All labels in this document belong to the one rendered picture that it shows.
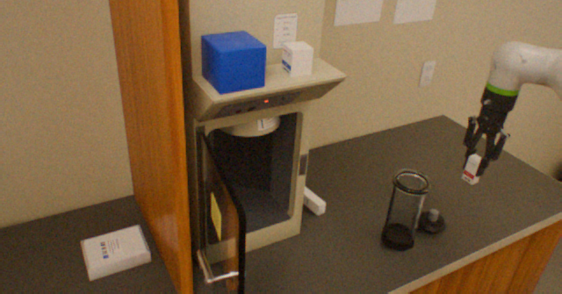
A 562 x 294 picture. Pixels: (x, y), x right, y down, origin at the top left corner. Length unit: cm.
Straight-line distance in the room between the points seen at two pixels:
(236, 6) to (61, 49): 57
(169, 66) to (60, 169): 75
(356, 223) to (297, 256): 25
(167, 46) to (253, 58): 17
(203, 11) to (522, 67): 86
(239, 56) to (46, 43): 63
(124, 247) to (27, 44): 59
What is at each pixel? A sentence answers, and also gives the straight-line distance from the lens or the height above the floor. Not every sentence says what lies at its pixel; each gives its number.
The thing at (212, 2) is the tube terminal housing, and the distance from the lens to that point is 95.
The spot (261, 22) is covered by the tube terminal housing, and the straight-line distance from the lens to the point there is 101.
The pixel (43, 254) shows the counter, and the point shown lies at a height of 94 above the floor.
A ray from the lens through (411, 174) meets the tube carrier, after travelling 138.
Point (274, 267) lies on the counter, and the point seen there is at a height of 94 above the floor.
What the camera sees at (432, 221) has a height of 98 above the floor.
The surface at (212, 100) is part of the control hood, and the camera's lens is 89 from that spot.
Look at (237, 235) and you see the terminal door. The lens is 83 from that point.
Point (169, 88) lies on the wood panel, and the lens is 88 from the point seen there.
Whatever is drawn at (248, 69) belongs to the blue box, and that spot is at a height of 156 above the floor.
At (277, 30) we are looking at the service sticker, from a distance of 104.
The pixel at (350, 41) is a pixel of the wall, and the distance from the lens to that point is 176.
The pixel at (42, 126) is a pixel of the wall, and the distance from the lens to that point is 146.
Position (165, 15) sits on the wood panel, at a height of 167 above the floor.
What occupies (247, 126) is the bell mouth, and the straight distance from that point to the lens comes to 114.
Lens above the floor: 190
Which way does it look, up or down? 31 degrees down
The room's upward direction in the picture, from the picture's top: 4 degrees clockwise
